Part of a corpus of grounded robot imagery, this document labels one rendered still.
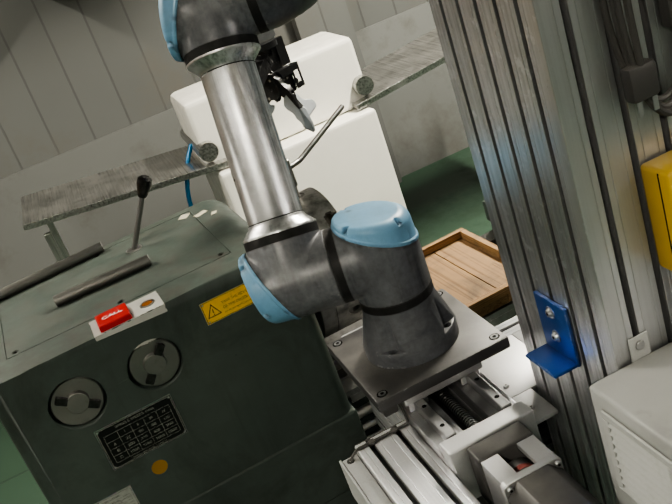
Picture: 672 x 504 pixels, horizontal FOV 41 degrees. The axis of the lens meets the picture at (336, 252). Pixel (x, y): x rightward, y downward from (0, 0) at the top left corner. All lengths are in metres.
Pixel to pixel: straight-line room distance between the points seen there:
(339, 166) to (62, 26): 1.65
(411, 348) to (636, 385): 0.38
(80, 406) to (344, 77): 2.64
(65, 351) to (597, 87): 1.03
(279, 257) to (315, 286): 0.07
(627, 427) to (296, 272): 0.51
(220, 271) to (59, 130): 3.29
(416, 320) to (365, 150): 2.73
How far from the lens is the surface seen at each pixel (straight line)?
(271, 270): 1.32
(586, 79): 1.00
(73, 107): 4.89
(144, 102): 4.92
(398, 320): 1.34
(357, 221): 1.31
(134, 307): 1.69
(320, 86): 4.02
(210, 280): 1.66
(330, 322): 1.90
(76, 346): 1.65
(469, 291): 2.09
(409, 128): 5.37
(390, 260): 1.30
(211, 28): 1.35
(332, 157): 3.99
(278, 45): 1.93
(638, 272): 1.10
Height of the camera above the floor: 1.88
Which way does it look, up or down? 23 degrees down
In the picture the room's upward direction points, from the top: 20 degrees counter-clockwise
